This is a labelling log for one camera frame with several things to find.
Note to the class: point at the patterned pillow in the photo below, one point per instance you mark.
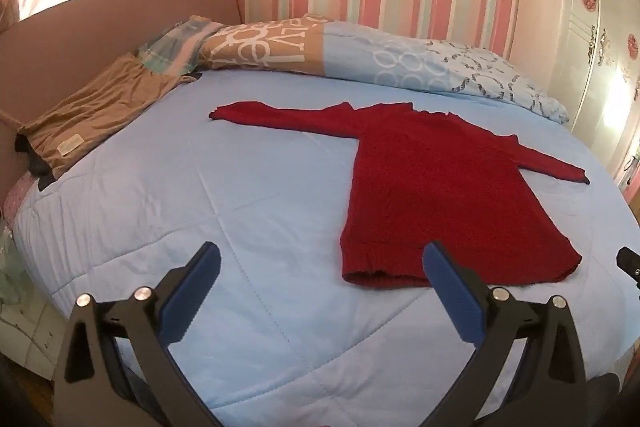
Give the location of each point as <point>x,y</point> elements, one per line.
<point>350,52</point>

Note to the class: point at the pink dotted bed sheet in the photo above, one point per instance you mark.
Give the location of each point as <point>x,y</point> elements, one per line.
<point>17,202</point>

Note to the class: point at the pink headboard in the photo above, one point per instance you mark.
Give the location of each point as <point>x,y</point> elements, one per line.
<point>100,22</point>

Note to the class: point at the white floral wardrobe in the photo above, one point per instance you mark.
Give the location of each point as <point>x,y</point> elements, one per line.
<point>585,57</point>

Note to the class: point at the black cloth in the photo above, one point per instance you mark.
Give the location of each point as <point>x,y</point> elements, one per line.
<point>37,162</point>

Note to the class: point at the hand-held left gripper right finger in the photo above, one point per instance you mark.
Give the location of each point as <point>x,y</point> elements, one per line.
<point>452,294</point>

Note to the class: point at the pastel patchwork pillow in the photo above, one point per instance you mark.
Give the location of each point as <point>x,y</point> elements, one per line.
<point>170,47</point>

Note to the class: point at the light blue quilted bed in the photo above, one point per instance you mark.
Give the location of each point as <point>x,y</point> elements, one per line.
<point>200,207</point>

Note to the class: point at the brown folded garment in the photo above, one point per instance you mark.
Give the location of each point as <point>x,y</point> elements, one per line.
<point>100,107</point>

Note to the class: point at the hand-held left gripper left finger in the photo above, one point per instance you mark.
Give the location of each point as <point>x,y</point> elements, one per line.
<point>192,294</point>

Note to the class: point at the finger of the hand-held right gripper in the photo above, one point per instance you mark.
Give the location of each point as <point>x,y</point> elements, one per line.
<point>629,263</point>

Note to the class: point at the red knit sweater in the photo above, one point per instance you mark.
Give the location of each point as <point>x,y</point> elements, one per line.
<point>425,177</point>

